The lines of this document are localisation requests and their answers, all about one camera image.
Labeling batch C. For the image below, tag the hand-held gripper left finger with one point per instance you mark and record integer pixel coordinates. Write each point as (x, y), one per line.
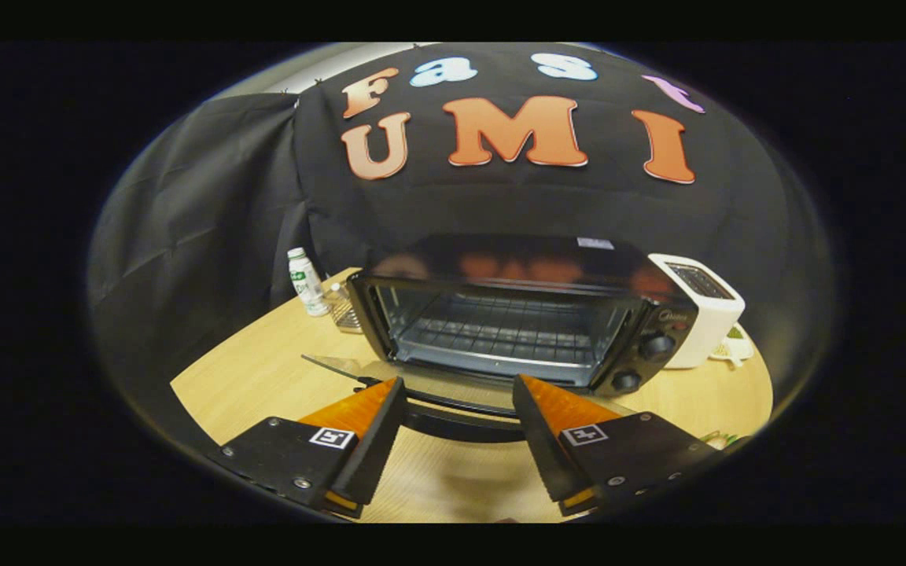
(378, 448)

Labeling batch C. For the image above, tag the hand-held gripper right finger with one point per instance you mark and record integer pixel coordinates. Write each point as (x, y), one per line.
(539, 448)

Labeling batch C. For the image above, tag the black toaster oven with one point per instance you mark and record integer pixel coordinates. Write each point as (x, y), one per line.
(516, 263)

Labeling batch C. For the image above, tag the white pop-up toaster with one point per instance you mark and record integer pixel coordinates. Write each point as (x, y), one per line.
(716, 314)

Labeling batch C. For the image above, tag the clear glass cup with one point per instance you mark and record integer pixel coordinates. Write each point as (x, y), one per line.
(344, 313)

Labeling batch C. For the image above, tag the white bottle green label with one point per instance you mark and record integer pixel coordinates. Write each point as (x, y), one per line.
(307, 287)

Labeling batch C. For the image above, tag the white divided dish of beans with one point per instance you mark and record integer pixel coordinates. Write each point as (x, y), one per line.
(736, 346)

